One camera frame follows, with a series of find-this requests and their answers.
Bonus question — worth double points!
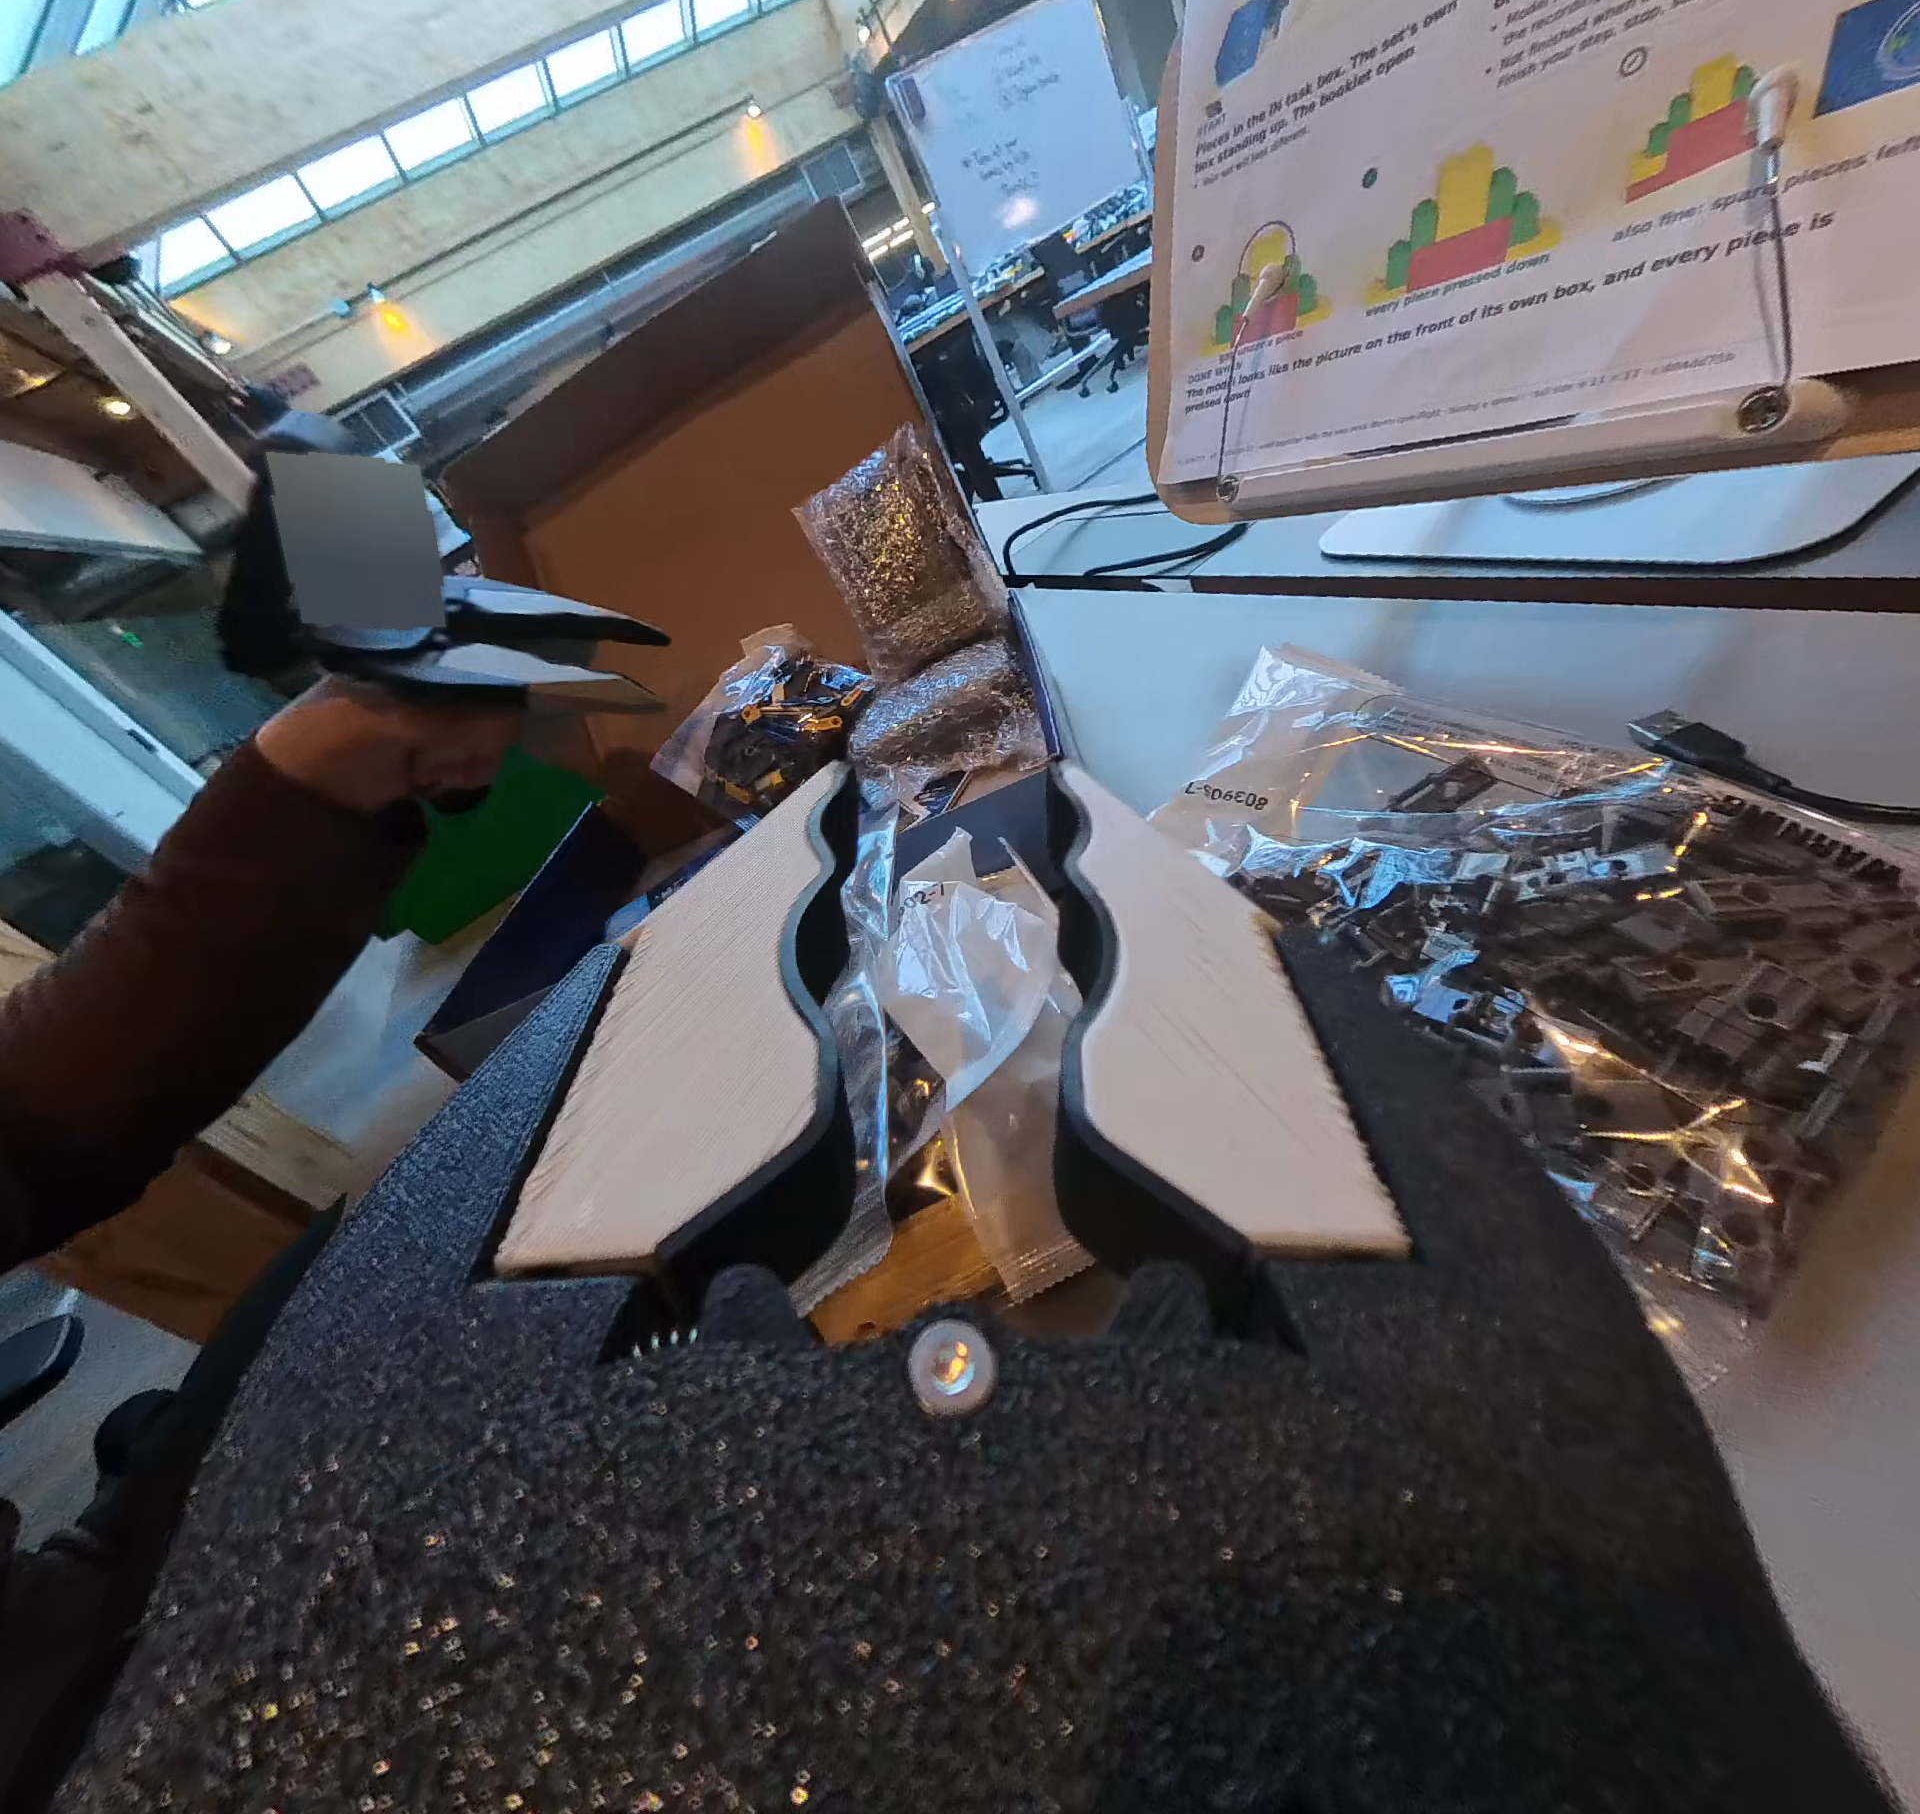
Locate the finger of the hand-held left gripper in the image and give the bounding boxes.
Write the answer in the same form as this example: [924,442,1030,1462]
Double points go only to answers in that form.
[323,641,665,720]
[440,576,676,651]

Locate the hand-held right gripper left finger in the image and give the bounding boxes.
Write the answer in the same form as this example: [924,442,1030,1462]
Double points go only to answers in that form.
[489,762,864,1283]

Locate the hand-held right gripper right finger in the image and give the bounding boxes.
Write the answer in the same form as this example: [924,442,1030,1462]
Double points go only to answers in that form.
[1051,762,1413,1262]

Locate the green plastic bin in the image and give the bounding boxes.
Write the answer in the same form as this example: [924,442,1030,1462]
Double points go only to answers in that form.
[381,741,608,941]

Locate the blue robot kit box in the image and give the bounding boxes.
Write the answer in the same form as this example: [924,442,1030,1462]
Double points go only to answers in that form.
[418,197,1090,1085]

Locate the bubble wrap packet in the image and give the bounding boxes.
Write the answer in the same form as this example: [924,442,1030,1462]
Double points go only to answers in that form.
[791,427,1015,674]
[848,638,1055,810]

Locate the clear bag of grey pieces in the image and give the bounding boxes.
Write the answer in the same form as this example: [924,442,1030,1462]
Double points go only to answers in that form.
[1150,641,1920,1397]

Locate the background grey desk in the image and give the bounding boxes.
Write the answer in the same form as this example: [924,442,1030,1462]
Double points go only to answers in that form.
[896,214,1156,385]

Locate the person's left hand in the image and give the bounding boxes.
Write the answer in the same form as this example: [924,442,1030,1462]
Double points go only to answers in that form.
[255,680,530,810]

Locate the clear bag of black pieces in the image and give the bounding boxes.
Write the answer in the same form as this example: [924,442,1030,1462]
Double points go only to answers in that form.
[655,626,869,823]

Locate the glass skylight windows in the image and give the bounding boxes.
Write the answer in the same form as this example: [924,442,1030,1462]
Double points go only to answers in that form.
[0,0,848,298]

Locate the instruction sheet on stand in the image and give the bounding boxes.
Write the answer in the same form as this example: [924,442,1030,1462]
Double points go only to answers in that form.
[1150,0,1920,524]

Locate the dark office chair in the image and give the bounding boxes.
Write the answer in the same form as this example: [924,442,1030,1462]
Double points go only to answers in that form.
[0,1309,78,1424]

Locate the white stand base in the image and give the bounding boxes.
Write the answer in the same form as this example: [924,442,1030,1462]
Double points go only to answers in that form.
[1319,454,1920,570]

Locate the whiteboard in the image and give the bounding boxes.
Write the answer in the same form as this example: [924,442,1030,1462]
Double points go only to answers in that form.
[889,0,1150,288]

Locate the person's brown top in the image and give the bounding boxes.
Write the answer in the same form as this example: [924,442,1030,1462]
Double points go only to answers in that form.
[0,1508,137,1814]

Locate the printed instruction sheet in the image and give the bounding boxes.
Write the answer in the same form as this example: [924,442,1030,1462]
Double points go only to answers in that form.
[1182,0,1920,479]

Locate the long black cable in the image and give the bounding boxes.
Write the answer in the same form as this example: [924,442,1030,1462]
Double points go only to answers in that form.
[995,481,1260,596]

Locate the short black usb cable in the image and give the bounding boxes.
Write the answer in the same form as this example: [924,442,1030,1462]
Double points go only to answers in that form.
[1631,702,1920,824]

